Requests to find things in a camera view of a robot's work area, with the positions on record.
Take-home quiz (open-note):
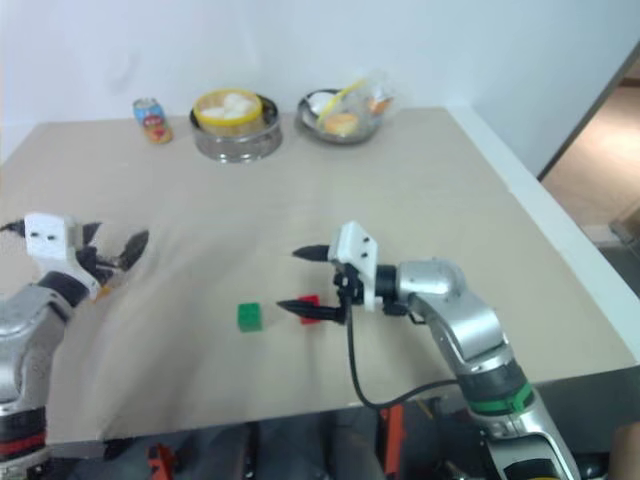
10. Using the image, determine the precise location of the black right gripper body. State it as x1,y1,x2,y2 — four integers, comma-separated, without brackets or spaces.
331,259,367,327

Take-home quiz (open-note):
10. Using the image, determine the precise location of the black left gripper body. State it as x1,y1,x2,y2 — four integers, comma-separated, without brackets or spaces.
74,240,127,292

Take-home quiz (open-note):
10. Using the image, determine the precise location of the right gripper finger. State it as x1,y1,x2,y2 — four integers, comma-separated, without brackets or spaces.
275,298,347,326
291,243,330,263

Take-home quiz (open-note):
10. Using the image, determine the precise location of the red cube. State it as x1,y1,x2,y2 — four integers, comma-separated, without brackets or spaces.
296,293,322,326

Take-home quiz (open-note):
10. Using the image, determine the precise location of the green cube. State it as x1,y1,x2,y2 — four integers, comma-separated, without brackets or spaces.
236,301,264,333

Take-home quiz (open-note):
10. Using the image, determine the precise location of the printed drink can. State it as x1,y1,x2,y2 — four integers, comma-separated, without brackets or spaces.
132,97,175,147

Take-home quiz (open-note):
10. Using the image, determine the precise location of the steel bowl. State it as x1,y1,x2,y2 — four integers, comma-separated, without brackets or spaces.
296,88,387,147

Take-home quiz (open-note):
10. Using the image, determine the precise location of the round steel pot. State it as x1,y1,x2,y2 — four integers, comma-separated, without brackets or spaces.
188,93,284,164

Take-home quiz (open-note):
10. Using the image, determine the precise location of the golden bread roll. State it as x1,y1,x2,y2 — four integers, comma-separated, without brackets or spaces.
323,113,359,137

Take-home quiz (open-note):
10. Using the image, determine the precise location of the dark rounded shape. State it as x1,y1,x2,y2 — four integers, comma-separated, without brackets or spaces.
187,412,384,480

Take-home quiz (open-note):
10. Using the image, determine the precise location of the orange red upright bar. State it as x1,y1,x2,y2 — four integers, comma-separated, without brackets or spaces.
378,403,405,480

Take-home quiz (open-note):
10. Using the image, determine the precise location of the yellow strip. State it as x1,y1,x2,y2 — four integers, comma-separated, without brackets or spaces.
316,78,365,127

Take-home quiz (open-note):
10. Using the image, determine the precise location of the yellow steamer basket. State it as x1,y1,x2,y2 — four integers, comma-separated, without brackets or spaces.
193,88,263,135

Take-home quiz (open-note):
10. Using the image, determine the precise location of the clear plastic bag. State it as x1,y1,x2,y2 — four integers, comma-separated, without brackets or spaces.
319,68,400,137

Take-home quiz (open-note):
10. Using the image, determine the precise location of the orange red clamp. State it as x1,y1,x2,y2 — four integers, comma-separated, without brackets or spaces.
145,441,180,480

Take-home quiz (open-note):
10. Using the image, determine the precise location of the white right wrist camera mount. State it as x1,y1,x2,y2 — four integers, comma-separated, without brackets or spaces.
327,220,385,313

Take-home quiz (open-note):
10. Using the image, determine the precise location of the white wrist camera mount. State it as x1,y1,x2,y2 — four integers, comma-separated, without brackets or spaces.
23,212,101,302
327,220,385,313

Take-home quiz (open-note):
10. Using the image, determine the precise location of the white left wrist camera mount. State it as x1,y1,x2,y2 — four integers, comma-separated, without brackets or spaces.
23,212,101,302

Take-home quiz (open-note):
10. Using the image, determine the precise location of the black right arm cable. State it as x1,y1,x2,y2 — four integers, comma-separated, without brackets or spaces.
344,302,464,409

